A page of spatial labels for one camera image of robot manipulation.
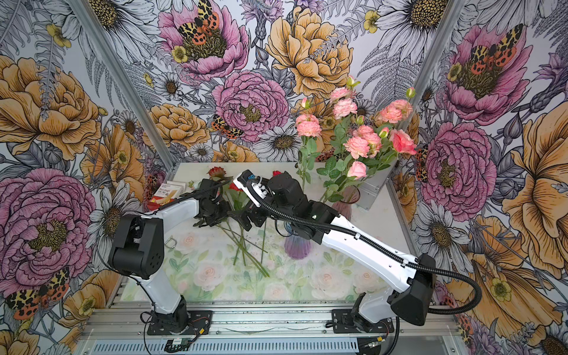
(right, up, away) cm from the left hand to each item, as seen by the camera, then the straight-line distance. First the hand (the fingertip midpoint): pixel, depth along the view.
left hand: (227, 221), depth 96 cm
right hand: (+13, +9, -30) cm, 34 cm away
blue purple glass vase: (+29, -8, -10) cm, 32 cm away
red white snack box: (-32, +11, +10) cm, 35 cm away
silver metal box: (+60, +15, -2) cm, 62 cm away
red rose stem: (+7, +15, -18) cm, 24 cm away
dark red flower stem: (-8, +21, +14) cm, 27 cm away
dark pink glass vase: (+50, +12, -10) cm, 52 cm away
